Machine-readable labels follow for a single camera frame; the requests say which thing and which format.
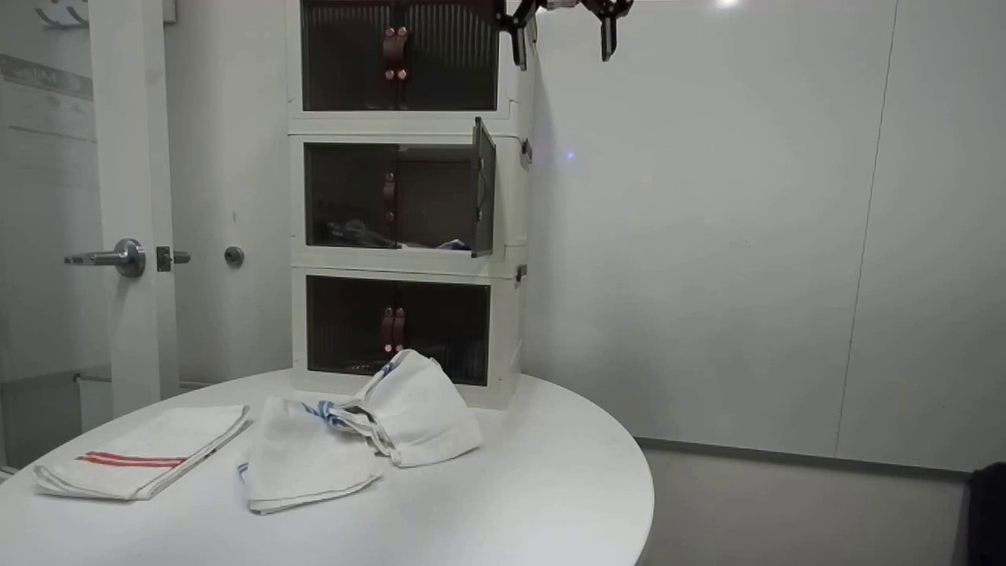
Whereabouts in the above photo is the round silver door stopper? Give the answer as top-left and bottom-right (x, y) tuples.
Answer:
(223, 246), (246, 267)

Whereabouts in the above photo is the silver door lever handle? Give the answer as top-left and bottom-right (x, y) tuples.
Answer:
(68, 238), (145, 280)

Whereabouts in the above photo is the white door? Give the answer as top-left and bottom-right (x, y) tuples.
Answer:
(87, 0), (179, 414)

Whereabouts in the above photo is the cabinet door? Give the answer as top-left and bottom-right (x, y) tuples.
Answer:
(304, 146), (392, 248)
(473, 116), (497, 259)

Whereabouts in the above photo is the white three-tier cabinet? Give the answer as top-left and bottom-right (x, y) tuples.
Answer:
(289, 0), (535, 405)

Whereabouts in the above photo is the blue striped crumpled towel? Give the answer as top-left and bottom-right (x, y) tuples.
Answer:
(310, 350), (486, 470)

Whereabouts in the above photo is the red striped folded towel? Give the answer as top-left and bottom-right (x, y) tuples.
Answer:
(33, 405), (248, 502)

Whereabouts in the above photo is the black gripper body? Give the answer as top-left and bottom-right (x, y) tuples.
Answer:
(494, 0), (631, 23)

